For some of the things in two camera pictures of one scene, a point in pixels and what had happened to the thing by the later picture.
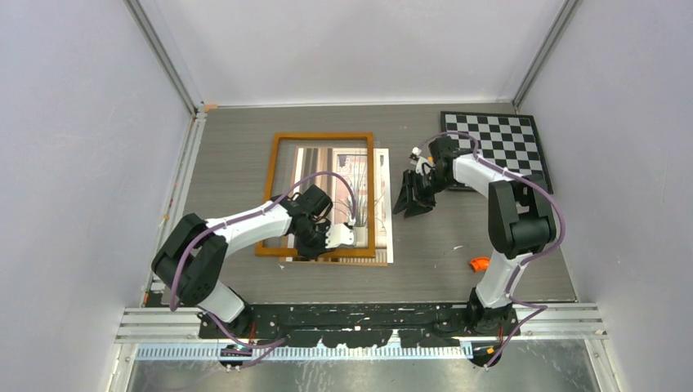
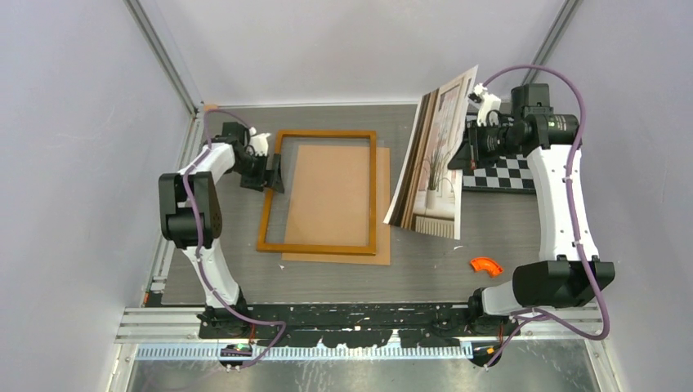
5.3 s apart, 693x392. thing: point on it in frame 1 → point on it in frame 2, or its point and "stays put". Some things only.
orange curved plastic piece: [479, 263] stays put
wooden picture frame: [326, 136] stays put
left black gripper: [319, 248] → [258, 183]
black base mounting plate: [383, 325] stays put
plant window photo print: [343, 171] → [427, 194]
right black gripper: [417, 207] → [462, 160]
